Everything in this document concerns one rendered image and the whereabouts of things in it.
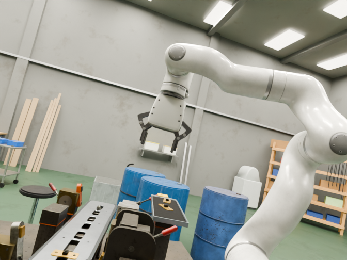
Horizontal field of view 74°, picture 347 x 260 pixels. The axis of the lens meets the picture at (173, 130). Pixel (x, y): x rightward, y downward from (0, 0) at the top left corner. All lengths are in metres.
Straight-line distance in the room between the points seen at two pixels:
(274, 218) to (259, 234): 0.08
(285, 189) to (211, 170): 8.02
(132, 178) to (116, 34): 5.93
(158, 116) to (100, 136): 7.15
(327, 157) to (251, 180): 7.95
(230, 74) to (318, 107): 0.24
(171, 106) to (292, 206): 0.42
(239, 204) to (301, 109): 2.72
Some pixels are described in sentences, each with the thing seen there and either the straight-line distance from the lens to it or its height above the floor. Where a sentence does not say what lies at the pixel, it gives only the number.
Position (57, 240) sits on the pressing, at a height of 1.00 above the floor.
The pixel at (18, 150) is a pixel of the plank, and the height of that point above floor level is 0.44.
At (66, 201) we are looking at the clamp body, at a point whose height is 1.01.
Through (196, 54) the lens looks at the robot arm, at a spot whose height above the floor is 1.68.
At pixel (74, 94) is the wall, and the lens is 7.99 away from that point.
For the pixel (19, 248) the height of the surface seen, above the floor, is 1.03.
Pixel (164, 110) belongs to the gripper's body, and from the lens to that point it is 0.68.
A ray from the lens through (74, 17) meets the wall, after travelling 8.74.
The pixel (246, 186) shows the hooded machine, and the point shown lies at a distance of 8.50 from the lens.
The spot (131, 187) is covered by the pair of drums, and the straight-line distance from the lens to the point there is 3.47.
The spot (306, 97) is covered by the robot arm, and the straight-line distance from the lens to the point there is 0.72.
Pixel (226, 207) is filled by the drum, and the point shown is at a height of 0.83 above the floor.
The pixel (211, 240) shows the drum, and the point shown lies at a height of 0.37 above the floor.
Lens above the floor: 1.42
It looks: 5 degrees up
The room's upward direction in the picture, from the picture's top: 13 degrees clockwise
